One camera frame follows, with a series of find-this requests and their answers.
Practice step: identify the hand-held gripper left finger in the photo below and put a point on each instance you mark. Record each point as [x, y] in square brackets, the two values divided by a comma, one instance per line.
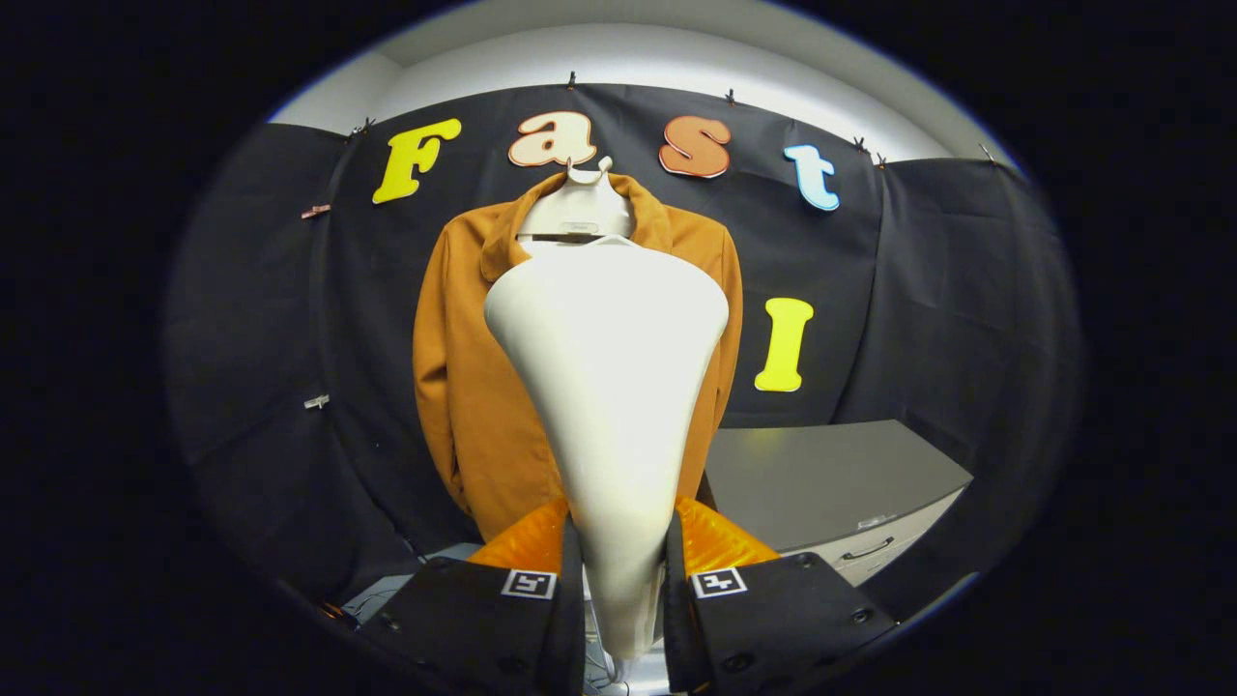
[483, 628]

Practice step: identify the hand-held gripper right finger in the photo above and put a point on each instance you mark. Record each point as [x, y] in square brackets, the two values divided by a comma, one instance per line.
[773, 628]

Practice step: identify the orange button shirt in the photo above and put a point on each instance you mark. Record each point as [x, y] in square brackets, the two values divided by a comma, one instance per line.
[474, 387]

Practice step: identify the white garment steamer head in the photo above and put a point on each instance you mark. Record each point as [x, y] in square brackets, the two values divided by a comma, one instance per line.
[609, 387]

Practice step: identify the white garment form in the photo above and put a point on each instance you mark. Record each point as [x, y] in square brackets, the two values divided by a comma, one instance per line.
[580, 208]

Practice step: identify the grey top cabinet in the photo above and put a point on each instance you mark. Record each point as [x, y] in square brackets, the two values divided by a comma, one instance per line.
[821, 474]

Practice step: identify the white clip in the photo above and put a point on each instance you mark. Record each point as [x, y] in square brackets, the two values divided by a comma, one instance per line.
[316, 401]

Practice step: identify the black backdrop cloth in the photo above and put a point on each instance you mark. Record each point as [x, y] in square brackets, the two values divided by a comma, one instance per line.
[271, 435]

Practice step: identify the pink clip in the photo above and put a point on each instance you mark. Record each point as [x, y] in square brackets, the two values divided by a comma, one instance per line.
[315, 211]

